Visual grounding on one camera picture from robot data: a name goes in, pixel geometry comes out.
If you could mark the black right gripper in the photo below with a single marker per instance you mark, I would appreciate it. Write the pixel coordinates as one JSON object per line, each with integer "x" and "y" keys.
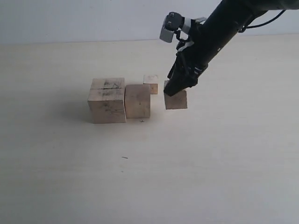
{"x": 185, "y": 71}

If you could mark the medium-small wooden cube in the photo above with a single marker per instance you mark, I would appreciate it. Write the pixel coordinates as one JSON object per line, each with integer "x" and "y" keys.
{"x": 177, "y": 101}

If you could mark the smallest wooden cube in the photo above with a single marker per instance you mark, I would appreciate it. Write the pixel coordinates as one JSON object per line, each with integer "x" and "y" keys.
{"x": 152, "y": 80}

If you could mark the second-largest wooden cube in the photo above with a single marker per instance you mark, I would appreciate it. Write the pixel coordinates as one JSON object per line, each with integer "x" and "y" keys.
{"x": 137, "y": 101}

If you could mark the largest wooden cube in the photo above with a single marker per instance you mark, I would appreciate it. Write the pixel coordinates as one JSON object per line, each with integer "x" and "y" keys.
{"x": 106, "y": 100}

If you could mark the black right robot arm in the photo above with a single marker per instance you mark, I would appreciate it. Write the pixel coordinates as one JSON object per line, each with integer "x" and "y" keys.
{"x": 201, "y": 39}

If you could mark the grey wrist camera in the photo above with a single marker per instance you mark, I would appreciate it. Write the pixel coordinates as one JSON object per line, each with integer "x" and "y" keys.
{"x": 172, "y": 23}

